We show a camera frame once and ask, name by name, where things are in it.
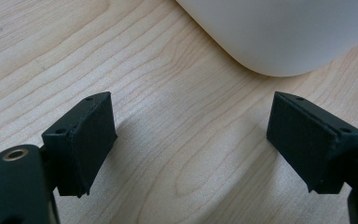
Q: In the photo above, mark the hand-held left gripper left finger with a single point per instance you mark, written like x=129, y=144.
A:
x=84, y=143

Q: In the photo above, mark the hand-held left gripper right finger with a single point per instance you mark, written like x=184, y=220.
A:
x=310, y=143

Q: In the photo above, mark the white plastic bin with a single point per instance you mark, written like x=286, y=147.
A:
x=286, y=34

